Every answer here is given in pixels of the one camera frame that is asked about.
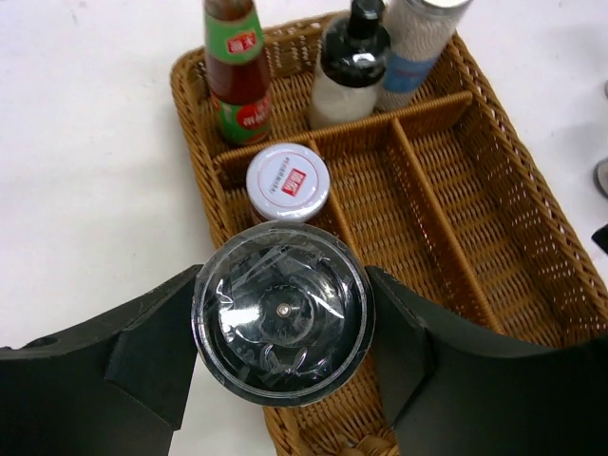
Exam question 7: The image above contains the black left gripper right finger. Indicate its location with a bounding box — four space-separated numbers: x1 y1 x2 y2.
368 266 607 455

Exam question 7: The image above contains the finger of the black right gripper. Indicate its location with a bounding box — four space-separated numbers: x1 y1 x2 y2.
591 224 608 250

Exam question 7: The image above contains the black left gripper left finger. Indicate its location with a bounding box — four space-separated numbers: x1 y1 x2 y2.
1 265 200 455

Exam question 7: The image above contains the dark lid spice jar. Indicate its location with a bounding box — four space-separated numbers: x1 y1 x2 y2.
191 221 375 408

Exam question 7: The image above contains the white lid pepper jar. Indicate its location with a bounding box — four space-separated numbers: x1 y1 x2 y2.
246 142 331 224

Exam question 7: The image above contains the blue label salt jar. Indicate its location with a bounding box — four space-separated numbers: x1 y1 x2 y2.
376 0 470 111

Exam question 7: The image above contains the black cap white bottle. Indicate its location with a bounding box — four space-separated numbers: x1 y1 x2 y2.
308 0 390 129

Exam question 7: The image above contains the yellow cap red sauce bottle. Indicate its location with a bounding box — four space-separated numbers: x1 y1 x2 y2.
203 1 272 145

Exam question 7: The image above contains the brown wicker divided basket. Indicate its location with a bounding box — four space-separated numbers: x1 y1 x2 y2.
169 9 608 456

